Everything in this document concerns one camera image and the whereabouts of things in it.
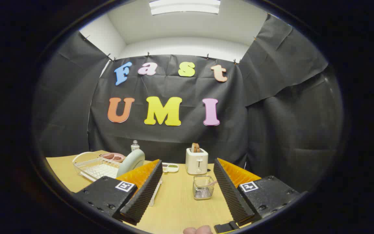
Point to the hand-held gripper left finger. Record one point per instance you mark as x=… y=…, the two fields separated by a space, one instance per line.
x=144 y=195

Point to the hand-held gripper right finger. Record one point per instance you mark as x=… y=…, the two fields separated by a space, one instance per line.
x=230 y=195

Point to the light green plate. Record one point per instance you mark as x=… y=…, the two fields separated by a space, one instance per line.
x=130 y=162

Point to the pink oval plate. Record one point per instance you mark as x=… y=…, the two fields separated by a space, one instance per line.
x=112 y=161

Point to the white divided tray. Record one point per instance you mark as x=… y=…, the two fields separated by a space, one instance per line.
x=170 y=170

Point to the brown sausage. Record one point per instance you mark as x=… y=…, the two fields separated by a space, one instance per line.
x=118 y=158
x=108 y=156

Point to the white toaster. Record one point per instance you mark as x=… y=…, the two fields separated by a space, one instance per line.
x=196 y=161

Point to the clear green drink bottle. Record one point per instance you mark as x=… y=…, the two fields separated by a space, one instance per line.
x=135 y=147

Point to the brown bread slice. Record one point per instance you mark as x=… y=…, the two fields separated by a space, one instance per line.
x=195 y=148

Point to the black backdrop cloth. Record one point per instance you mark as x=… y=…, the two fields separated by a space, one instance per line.
x=174 y=136

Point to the ceiling light panel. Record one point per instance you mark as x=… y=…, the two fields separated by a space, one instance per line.
x=183 y=6

